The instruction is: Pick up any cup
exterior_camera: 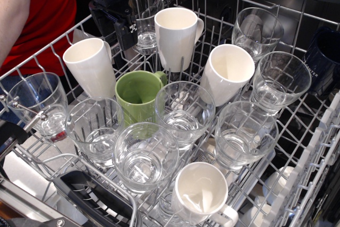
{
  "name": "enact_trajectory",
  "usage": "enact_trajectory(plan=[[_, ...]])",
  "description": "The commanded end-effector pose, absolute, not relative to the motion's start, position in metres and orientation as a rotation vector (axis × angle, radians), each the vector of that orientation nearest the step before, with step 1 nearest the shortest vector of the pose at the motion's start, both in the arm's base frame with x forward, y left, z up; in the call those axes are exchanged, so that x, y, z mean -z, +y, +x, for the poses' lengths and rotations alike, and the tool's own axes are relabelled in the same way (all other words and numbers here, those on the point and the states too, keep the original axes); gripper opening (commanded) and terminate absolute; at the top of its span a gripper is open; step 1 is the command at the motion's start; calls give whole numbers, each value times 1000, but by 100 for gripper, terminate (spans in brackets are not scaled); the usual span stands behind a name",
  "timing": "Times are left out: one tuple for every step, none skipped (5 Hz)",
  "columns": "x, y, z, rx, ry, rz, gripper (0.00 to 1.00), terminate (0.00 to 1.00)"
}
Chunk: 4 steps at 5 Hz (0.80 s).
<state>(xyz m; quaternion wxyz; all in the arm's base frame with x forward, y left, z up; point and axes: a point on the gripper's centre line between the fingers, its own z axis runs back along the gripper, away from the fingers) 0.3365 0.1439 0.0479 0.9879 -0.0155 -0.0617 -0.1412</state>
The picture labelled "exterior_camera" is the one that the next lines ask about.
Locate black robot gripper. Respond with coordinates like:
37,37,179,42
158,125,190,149
89,0,138,51

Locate clear glass back centre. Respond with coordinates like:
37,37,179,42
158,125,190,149
129,0,164,55

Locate clear glass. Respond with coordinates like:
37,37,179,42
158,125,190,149
65,97,124,167
215,101,279,171
232,7,284,62
5,72,67,142
113,122,180,194
250,51,312,115
129,0,164,55
155,81,216,153

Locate tall white mug left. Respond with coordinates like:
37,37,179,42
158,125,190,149
63,38,116,98

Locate tall white mug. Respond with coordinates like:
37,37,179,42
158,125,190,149
154,7,204,73
63,38,116,98

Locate tall white mug back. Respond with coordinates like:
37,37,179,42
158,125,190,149
154,7,204,73

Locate green ceramic mug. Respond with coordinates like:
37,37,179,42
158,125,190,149
115,70,168,128

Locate person in red shirt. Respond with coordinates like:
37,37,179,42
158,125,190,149
1,0,77,75

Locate clear glass front left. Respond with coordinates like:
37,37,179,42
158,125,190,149
65,97,124,167

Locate clear glass far left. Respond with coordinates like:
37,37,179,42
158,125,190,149
5,72,67,142

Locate white mug right tilted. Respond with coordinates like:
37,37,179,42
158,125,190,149
200,44,255,107

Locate clear glass front centre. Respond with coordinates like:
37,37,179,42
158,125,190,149
113,122,180,194

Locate clear glass back right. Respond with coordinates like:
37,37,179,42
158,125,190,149
232,7,284,62

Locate clear glass centre right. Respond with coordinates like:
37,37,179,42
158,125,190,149
215,101,279,171

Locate white mug front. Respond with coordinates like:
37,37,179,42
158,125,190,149
171,162,239,226

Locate navy blue mug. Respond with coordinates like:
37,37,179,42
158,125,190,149
303,27,339,97

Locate grey wire dishwasher rack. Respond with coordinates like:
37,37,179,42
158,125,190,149
1,0,339,226

